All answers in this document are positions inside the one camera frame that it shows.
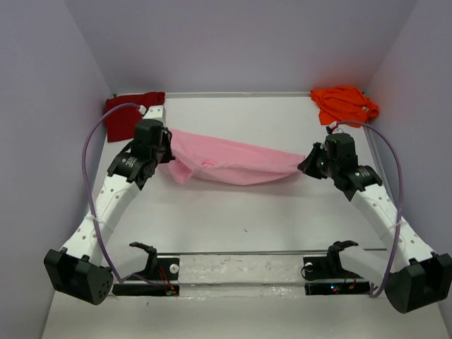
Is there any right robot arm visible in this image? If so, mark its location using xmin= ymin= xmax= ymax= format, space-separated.
xmin=298 ymin=133 xmax=451 ymax=314

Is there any dark red folded t shirt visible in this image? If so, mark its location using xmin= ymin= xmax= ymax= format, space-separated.
xmin=104 ymin=92 xmax=166 ymax=143

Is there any pink t shirt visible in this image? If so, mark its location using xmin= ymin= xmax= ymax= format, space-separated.
xmin=160 ymin=129 xmax=305 ymax=186

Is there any orange t shirt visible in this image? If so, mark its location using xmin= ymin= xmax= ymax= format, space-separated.
xmin=310 ymin=86 xmax=379 ymax=128

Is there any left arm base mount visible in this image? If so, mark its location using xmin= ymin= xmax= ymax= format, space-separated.
xmin=112 ymin=242 xmax=180 ymax=297

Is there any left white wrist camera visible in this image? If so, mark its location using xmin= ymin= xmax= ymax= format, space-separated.
xmin=138 ymin=105 xmax=166 ymax=125

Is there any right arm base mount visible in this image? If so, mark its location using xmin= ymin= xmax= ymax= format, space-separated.
xmin=300 ymin=240 xmax=370 ymax=296

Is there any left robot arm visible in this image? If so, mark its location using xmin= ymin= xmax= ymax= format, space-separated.
xmin=44 ymin=118 xmax=174 ymax=305

